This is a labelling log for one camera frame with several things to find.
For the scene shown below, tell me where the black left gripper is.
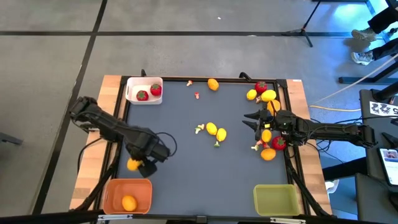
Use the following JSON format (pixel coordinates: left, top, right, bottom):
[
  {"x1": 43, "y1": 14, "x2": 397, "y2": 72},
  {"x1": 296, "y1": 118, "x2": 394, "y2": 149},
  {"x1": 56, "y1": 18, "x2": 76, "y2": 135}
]
[{"x1": 127, "y1": 132, "x2": 171, "y2": 179}]

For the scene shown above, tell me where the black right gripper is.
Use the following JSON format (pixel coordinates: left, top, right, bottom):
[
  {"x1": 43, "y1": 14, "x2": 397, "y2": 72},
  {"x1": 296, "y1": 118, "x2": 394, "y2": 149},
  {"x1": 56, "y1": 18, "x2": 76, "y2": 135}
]
[{"x1": 241, "y1": 108, "x2": 299, "y2": 141}]

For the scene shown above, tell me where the orange plastic basket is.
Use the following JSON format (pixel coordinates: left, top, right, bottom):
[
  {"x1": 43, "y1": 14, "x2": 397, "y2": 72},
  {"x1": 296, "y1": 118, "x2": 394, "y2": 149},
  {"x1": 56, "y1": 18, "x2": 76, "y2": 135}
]
[{"x1": 103, "y1": 178, "x2": 154, "y2": 215}]

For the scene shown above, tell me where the green plastic basket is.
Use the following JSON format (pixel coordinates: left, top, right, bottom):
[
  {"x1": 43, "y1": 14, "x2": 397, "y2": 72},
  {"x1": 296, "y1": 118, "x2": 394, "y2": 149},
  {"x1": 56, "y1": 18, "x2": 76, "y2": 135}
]
[{"x1": 252, "y1": 184, "x2": 300, "y2": 217}]

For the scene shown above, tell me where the white plastic basket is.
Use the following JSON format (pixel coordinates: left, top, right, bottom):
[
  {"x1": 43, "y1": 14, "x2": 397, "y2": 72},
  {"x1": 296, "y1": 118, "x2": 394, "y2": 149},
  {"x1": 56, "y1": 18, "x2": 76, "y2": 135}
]
[{"x1": 125, "y1": 76, "x2": 164, "y2": 106}]

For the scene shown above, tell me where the white plastic object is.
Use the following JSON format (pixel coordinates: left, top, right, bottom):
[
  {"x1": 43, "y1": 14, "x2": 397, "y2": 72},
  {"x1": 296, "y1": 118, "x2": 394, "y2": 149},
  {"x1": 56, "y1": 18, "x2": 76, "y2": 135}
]
[{"x1": 324, "y1": 179, "x2": 340, "y2": 194}]

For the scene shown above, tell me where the black tripod stand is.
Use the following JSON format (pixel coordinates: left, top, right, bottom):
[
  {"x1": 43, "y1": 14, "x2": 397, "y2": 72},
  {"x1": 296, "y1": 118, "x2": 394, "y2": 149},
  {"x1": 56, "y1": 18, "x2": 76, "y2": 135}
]
[{"x1": 281, "y1": 0, "x2": 323, "y2": 48}]

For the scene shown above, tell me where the black horizontal beam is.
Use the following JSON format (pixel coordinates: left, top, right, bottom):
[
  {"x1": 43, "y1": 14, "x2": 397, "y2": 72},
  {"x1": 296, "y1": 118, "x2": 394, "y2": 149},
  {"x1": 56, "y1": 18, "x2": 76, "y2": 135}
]
[{"x1": 0, "y1": 208, "x2": 398, "y2": 224}]

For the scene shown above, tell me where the black desk foot bar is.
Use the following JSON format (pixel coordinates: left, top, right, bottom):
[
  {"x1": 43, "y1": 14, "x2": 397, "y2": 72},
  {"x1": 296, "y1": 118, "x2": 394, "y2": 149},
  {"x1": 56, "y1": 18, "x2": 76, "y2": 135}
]
[{"x1": 338, "y1": 60, "x2": 398, "y2": 85}]

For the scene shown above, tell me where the person's shoe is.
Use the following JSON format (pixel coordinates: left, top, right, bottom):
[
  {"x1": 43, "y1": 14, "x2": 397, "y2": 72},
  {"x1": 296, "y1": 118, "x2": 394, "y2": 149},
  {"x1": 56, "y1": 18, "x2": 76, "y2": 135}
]
[
  {"x1": 351, "y1": 27, "x2": 377, "y2": 42},
  {"x1": 351, "y1": 50, "x2": 374, "y2": 66}
]

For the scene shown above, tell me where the black desk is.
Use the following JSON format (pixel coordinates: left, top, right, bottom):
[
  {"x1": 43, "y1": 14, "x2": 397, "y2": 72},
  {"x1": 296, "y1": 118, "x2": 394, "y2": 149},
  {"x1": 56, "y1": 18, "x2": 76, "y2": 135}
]
[{"x1": 354, "y1": 88, "x2": 398, "y2": 224}]

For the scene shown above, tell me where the white printed sheet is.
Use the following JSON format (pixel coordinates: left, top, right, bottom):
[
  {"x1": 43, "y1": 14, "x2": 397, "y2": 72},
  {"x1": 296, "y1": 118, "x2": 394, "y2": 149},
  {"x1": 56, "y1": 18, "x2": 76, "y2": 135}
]
[{"x1": 369, "y1": 101, "x2": 398, "y2": 118}]

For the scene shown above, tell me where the black pole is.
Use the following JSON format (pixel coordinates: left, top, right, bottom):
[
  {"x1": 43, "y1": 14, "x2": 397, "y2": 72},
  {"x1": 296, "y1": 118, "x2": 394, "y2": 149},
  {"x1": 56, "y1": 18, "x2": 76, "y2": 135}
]
[{"x1": 371, "y1": 81, "x2": 398, "y2": 102}]

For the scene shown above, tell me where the grey furniture foot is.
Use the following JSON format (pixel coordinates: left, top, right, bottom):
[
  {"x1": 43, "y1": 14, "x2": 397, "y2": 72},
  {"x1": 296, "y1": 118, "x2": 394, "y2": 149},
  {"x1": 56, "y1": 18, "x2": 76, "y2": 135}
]
[{"x1": 0, "y1": 132, "x2": 24, "y2": 146}]

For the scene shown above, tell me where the smartphone with lit screen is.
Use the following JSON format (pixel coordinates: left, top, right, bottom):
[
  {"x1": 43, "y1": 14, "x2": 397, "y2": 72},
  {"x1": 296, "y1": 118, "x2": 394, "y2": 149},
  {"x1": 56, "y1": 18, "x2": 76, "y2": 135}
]
[{"x1": 377, "y1": 147, "x2": 398, "y2": 187}]

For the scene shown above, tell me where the person's leg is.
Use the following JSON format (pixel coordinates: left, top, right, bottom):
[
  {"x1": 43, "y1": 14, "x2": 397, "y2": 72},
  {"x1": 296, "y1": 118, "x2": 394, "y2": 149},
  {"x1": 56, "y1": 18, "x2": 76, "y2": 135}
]
[
  {"x1": 366, "y1": 5, "x2": 398, "y2": 34},
  {"x1": 372, "y1": 37, "x2": 398, "y2": 62}
]

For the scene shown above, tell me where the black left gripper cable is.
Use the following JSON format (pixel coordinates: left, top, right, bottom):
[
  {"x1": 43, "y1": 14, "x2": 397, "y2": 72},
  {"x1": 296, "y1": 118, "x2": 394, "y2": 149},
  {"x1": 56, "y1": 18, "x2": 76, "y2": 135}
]
[{"x1": 155, "y1": 131, "x2": 178, "y2": 158}]

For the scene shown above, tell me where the silver metal bracket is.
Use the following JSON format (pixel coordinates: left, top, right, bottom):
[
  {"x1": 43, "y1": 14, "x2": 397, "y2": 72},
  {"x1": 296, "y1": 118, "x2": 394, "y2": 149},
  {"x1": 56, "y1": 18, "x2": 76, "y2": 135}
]
[
  {"x1": 269, "y1": 217, "x2": 307, "y2": 224},
  {"x1": 97, "y1": 213, "x2": 134, "y2": 222}
]

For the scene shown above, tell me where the black arm base cable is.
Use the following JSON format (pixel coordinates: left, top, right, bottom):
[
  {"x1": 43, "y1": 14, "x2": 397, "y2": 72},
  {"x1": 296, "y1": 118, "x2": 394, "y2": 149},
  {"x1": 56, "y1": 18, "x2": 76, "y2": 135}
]
[{"x1": 76, "y1": 136, "x2": 105, "y2": 175}]

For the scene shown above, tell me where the yellow cable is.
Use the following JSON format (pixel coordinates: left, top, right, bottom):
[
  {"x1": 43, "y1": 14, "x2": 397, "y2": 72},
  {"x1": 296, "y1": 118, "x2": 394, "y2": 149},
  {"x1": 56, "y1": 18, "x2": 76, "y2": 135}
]
[{"x1": 308, "y1": 105, "x2": 362, "y2": 113}]

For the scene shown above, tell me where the thin black cable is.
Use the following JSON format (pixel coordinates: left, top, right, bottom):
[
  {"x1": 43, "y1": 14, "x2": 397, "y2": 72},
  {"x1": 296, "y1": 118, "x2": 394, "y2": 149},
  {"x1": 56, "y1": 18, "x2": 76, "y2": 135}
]
[{"x1": 334, "y1": 114, "x2": 398, "y2": 125}]

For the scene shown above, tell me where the beige cable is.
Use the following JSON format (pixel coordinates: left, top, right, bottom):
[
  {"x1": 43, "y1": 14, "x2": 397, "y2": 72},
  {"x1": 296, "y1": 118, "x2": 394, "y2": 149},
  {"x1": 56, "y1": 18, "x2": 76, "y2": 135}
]
[{"x1": 310, "y1": 53, "x2": 398, "y2": 106}]

